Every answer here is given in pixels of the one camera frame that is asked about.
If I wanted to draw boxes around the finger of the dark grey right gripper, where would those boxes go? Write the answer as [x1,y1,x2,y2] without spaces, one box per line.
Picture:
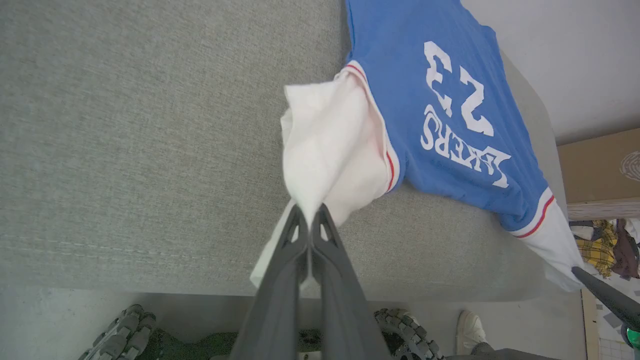
[571,266,640,331]

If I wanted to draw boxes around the brown cardboard box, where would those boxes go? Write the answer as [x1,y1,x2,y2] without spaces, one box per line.
[557,127,640,222]

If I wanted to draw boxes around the blue white basketball jersey shirt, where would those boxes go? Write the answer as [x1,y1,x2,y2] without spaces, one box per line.
[250,0,587,293]

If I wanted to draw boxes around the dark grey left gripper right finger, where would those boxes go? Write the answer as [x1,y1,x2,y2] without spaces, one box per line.
[311,204,391,360]

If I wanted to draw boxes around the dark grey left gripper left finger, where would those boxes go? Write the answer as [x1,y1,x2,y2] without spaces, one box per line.
[230,205,311,360]

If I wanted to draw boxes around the yellow plaid garment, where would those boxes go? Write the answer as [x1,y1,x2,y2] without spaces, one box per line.
[574,220,619,279]

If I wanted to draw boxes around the grey trouser leg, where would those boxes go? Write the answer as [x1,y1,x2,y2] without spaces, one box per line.
[445,341,562,360]

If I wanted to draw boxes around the grey mecanum wheel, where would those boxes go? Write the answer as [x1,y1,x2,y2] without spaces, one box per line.
[77,304,157,360]
[374,308,445,360]

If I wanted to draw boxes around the white shoe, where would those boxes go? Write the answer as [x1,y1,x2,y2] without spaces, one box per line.
[455,310,489,356]

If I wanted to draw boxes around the dark maroon garment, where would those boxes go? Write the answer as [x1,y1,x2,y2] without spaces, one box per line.
[612,218,640,280]

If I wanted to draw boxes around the grey fabric sofa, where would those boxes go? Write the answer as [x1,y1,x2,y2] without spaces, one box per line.
[0,0,569,304]

